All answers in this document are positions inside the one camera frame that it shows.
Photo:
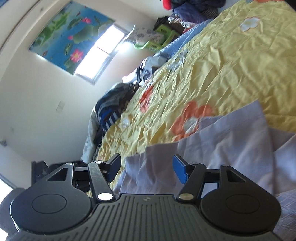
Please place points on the lotus print curtain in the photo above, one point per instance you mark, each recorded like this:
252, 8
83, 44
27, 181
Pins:
64, 34

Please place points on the white grey clothes heap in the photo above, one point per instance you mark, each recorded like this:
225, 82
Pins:
144, 69

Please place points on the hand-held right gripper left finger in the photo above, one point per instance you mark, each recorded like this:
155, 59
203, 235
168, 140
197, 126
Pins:
114, 163

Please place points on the yellow floral bedsheet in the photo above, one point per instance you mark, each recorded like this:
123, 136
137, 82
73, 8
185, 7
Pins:
231, 69

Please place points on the heap of mixed clothes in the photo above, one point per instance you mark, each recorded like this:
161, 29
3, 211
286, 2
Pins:
196, 11

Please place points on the floral cushion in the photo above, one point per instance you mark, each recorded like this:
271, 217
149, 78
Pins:
143, 34

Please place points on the blue striped mattress pad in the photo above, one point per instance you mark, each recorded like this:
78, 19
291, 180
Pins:
178, 40

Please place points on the lavender lace underwear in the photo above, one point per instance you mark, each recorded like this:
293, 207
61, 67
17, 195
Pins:
231, 143

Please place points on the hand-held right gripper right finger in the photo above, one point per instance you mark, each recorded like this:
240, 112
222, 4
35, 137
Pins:
180, 170

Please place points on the white wall switch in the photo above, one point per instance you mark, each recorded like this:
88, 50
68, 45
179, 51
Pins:
60, 107

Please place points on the black garment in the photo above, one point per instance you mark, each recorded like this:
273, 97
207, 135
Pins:
161, 21

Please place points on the green plastic stool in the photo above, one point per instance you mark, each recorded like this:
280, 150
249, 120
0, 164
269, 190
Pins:
161, 42

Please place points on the grey-blue printed quilt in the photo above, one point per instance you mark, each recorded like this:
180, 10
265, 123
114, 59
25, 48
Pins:
89, 141

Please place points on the red jacket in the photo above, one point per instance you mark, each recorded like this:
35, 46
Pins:
166, 4

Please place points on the window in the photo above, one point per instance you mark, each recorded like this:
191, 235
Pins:
101, 51

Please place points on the pile of dark folded clothes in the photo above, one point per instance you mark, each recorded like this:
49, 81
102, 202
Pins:
111, 109

